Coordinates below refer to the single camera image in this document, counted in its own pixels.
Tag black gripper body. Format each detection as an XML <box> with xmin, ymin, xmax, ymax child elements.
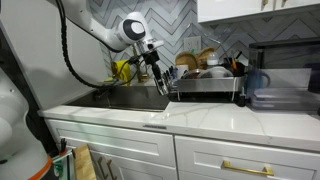
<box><xmin>142</xmin><ymin>49</ymin><xmax>163</xmax><ymax>81</ymax></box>

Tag shiny metal cup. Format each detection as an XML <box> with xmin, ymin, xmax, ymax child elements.
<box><xmin>157</xmin><ymin>79</ymin><xmax>169</xmax><ymax>96</ymax></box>

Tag stainless steel dish rack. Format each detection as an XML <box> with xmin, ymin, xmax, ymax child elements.
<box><xmin>160</xmin><ymin>65</ymin><xmax>247</xmax><ymax>103</ymax></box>

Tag gold spring faucet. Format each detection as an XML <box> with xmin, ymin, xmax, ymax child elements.
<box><xmin>131</xmin><ymin>44</ymin><xmax>150</xmax><ymax>84</ymax></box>

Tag white mug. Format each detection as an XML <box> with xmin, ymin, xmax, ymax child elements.
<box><xmin>175</xmin><ymin>64</ymin><xmax>190</xmax><ymax>79</ymax></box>

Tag stainless steel sink basin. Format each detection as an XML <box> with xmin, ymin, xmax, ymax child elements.
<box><xmin>66</xmin><ymin>84</ymin><xmax>171</xmax><ymax>113</ymax></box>

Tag round wooden plate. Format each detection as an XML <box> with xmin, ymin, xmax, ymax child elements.
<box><xmin>175</xmin><ymin>51</ymin><xmax>200</xmax><ymax>71</ymax></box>

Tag yellow rubber gloves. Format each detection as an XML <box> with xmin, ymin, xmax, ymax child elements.
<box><xmin>110</xmin><ymin>59</ymin><xmax>133</xmax><ymax>87</ymax></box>

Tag wooden cutting board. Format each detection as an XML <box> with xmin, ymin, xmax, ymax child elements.
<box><xmin>197</xmin><ymin>46</ymin><xmax>216</xmax><ymax>70</ymax></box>

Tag clear baby bottle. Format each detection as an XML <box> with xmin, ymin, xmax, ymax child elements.
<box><xmin>206</xmin><ymin>51</ymin><xmax>220</xmax><ymax>67</ymax></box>

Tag white bowl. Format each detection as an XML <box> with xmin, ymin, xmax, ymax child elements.
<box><xmin>204</xmin><ymin>65</ymin><xmax>234</xmax><ymax>79</ymax></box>

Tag black utensil caddy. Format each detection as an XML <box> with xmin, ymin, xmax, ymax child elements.
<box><xmin>222</xmin><ymin>49</ymin><xmax>246</xmax><ymax>78</ymax></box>

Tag clear plastic pitcher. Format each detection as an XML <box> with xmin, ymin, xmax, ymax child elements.
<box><xmin>246</xmin><ymin>48</ymin><xmax>272</xmax><ymax>99</ymax></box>

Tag white lower cabinet door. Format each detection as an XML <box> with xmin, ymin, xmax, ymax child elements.
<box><xmin>84</xmin><ymin>149</ymin><xmax>178</xmax><ymax>180</ymax></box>

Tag white upper cabinet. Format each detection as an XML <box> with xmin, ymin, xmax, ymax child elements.
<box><xmin>196</xmin><ymin>0</ymin><xmax>320</xmax><ymax>24</ymax></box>

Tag light wooden board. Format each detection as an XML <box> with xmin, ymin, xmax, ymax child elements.
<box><xmin>72</xmin><ymin>143</ymin><xmax>98</xmax><ymax>180</ymax></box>

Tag small black clamp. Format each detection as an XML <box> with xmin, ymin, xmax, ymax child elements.
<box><xmin>59</xmin><ymin>137</ymin><xmax>68</xmax><ymax>154</ymax></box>

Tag clear glass panel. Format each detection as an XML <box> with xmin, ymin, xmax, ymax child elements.
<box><xmin>51</xmin><ymin>149</ymin><xmax>76</xmax><ymax>180</ymax></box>

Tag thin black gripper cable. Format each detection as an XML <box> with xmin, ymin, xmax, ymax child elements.
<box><xmin>113</xmin><ymin>58</ymin><xmax>148</xmax><ymax>87</ymax></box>

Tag white wall outlet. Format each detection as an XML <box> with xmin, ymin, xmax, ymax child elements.
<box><xmin>183</xmin><ymin>35</ymin><xmax>202</xmax><ymax>54</ymax></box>

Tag white drawer without handle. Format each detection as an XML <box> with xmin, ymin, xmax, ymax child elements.
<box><xmin>44</xmin><ymin>118</ymin><xmax>177</xmax><ymax>168</ymax></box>

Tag black corrugated cable conduit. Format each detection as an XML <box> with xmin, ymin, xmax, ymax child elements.
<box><xmin>54</xmin><ymin>0</ymin><xmax>138</xmax><ymax>90</ymax></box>

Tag white drawer with handle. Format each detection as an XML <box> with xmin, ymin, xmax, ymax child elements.
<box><xmin>174</xmin><ymin>134</ymin><xmax>320</xmax><ymax>180</ymax></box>

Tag brass cabinet door handle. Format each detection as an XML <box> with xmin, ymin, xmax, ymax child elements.
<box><xmin>106</xmin><ymin>159</ymin><xmax>118</xmax><ymax>180</ymax></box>
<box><xmin>96</xmin><ymin>156</ymin><xmax>108</xmax><ymax>180</ymax></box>

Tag gold drawer handle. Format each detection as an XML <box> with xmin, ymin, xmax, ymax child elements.
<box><xmin>222</xmin><ymin>159</ymin><xmax>275</xmax><ymax>177</ymax></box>

